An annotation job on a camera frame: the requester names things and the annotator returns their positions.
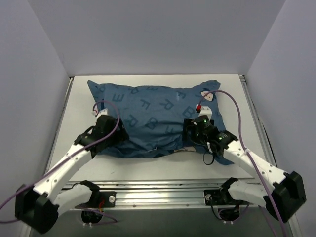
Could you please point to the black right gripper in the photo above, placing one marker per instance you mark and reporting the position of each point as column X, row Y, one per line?
column 187, row 129

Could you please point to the aluminium right side rail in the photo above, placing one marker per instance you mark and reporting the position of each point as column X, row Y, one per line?
column 263, row 138

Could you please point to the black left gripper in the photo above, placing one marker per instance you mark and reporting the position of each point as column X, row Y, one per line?
column 121, row 131

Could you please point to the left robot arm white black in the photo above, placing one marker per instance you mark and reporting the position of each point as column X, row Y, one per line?
column 41, row 204

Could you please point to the aluminium rail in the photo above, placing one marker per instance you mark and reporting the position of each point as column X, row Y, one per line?
column 263, row 138
column 59, row 123

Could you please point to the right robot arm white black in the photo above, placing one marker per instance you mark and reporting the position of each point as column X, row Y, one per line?
column 280, row 192

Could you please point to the aluminium left side rail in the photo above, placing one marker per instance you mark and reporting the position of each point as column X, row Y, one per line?
column 59, row 123

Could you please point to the aluminium front rail frame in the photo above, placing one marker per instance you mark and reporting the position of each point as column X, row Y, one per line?
column 162, row 193

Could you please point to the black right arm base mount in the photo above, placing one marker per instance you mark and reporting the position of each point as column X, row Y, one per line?
column 215, row 197

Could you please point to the blue cartoon print pillowcase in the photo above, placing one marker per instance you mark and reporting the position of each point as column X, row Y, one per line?
column 153, row 116

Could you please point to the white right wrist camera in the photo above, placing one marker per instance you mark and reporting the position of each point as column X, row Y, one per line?
column 204, row 113

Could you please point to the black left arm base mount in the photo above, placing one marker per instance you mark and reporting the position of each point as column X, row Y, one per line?
column 107, row 199

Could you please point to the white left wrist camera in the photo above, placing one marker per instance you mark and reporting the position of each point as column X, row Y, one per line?
column 102, row 112

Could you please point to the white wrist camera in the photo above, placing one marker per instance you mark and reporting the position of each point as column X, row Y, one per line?
column 102, row 112
column 204, row 113

